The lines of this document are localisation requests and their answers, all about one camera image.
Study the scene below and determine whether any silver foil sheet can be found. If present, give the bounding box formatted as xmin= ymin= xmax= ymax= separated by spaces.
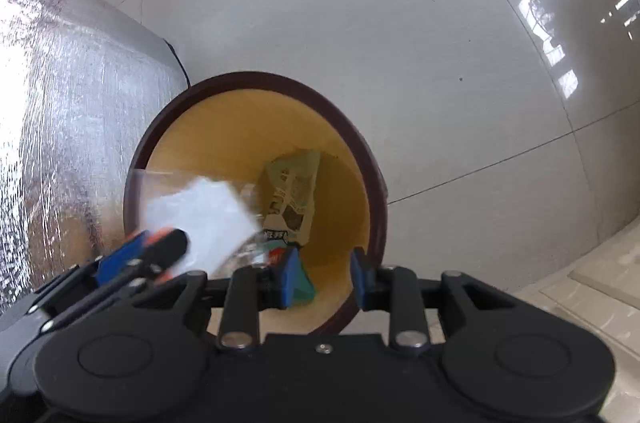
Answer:
xmin=0 ymin=0 xmax=188 ymax=314

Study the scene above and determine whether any green printed snack wrapper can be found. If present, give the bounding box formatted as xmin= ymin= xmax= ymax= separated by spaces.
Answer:
xmin=262 ymin=149 xmax=322 ymax=249

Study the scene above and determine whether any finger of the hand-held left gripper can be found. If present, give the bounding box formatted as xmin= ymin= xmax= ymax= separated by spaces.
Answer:
xmin=42 ymin=228 xmax=191 ymax=333
xmin=27 ymin=230 xmax=153 ymax=314

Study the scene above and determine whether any teal packet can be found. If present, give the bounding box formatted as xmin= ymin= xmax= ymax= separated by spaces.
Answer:
xmin=292 ymin=248 xmax=317 ymax=304

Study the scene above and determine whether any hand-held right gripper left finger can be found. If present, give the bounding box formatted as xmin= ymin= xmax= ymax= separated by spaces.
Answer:
xmin=144 ymin=249 xmax=303 ymax=351

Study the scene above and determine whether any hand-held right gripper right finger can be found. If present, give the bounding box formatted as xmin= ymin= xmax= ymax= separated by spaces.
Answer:
xmin=349 ymin=248 xmax=547 ymax=352

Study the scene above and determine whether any clear bag with white paper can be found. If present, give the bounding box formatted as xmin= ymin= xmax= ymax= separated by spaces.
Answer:
xmin=131 ymin=170 xmax=263 ymax=281

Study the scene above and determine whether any brown-rimmed wooden trash bin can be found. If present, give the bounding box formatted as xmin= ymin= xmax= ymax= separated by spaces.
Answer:
xmin=122 ymin=72 xmax=388 ymax=339

